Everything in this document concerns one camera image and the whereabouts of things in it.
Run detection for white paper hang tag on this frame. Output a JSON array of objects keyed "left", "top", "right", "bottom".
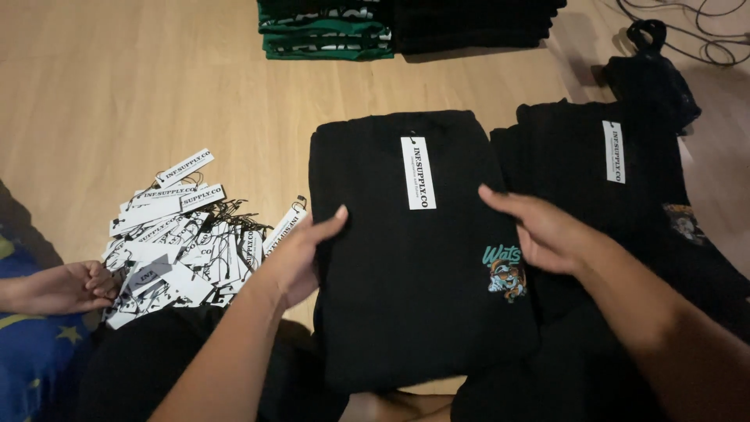
[
  {"left": 400, "top": 135, "right": 438, "bottom": 211},
  {"left": 602, "top": 120, "right": 627, "bottom": 185}
]

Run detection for black cables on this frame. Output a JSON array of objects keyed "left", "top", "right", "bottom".
[{"left": 614, "top": 0, "right": 750, "bottom": 68}]

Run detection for black fabric bag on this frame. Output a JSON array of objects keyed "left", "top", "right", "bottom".
[{"left": 602, "top": 19, "right": 703, "bottom": 134}]

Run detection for stack of black folded shirts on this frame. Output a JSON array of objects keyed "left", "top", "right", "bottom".
[{"left": 393, "top": 0, "right": 568, "bottom": 56}]

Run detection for person's bare leg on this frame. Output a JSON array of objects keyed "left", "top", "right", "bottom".
[{"left": 339, "top": 391, "right": 456, "bottom": 422}]

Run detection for person's right hand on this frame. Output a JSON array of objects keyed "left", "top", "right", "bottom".
[{"left": 477, "top": 184, "right": 596, "bottom": 277}]

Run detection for black teal-print t-shirt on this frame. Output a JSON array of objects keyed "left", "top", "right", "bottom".
[{"left": 308, "top": 109, "right": 541, "bottom": 395}]

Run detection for person's left hand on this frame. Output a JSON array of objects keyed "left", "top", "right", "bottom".
[{"left": 257, "top": 204, "right": 350, "bottom": 309}]

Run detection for person's black trousers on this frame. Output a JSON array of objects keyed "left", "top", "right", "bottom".
[{"left": 75, "top": 304, "right": 750, "bottom": 422}]

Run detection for pile of white hang tags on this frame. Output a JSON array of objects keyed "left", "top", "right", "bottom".
[{"left": 101, "top": 148, "right": 309, "bottom": 330}]

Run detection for folded black yellow-print t-shirt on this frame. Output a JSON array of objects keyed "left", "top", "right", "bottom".
[{"left": 490, "top": 98, "right": 750, "bottom": 348}]

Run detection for stack of green folded shirts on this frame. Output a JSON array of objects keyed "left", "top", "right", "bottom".
[{"left": 257, "top": 0, "right": 396, "bottom": 62}]

